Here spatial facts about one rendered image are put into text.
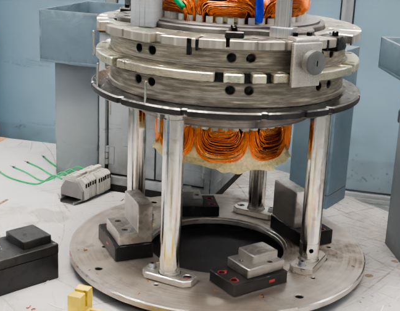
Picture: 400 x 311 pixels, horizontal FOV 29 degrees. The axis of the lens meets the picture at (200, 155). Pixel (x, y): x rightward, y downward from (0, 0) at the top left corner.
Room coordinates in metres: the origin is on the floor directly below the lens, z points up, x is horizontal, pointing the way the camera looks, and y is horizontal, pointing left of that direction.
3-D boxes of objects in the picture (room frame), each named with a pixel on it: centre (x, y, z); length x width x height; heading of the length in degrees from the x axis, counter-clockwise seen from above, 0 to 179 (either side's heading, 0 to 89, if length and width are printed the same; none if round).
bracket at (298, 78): (0.82, -0.10, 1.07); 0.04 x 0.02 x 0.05; 119
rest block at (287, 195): (1.00, -0.14, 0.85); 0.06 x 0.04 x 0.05; 27
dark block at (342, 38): (0.87, -0.14, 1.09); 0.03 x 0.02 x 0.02; 148
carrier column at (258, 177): (1.07, -0.09, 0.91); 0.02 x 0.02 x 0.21
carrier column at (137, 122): (1.01, 0.09, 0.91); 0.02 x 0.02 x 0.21
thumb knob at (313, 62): (0.80, -0.11, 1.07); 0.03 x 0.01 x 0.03; 119
